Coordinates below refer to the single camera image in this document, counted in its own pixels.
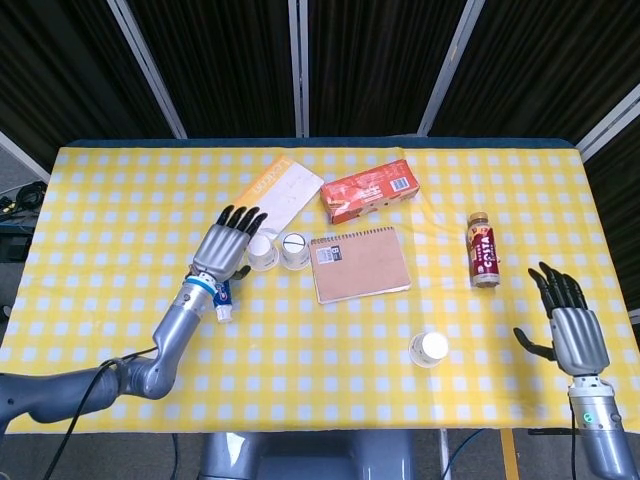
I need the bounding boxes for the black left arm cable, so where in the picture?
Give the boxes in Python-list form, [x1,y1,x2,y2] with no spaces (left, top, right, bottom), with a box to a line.
[39,349,151,480]

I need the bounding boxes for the yellow white checked tablecloth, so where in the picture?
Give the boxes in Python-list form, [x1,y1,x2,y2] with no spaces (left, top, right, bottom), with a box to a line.
[0,144,640,435]

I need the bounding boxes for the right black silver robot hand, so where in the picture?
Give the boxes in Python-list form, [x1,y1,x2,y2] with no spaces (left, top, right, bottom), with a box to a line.
[513,260,612,376]

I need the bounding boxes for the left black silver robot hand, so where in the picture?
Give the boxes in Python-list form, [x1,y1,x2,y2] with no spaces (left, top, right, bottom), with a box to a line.
[192,203,270,281]

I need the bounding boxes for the white floral paper cup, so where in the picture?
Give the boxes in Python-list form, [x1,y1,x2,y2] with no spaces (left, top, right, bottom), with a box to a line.
[248,232,280,272]
[408,330,450,370]

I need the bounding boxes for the silver partition post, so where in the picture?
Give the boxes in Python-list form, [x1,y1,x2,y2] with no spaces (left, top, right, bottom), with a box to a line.
[574,84,640,161]
[417,0,484,136]
[287,0,310,137]
[0,130,51,184]
[107,0,189,139]

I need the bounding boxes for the orange cardboard snack box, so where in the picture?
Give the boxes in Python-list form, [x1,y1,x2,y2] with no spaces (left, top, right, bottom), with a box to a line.
[319,158,421,225]

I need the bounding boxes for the paper cup with line mark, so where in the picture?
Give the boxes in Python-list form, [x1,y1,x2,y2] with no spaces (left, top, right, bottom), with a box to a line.
[279,231,311,271]

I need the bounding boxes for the grey robot torso base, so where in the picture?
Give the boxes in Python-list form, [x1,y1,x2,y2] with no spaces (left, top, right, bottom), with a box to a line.
[197,430,416,480]

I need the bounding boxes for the Costa coffee bottle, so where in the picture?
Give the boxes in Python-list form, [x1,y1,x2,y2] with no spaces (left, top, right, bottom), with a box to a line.
[466,210,503,290]

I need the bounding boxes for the white orange notepad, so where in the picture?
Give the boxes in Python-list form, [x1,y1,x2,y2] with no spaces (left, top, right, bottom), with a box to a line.
[238,154,325,237]

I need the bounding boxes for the blue white toothpaste tube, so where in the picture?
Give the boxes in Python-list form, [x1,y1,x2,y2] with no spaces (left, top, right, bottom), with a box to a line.
[212,279,235,324]

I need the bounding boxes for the brown spiral notebook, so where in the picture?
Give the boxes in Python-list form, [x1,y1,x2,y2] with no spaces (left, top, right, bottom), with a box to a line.
[306,225,414,306]

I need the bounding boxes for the black floor cable bundle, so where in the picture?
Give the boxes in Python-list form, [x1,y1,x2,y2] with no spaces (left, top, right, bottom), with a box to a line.
[0,179,49,219]

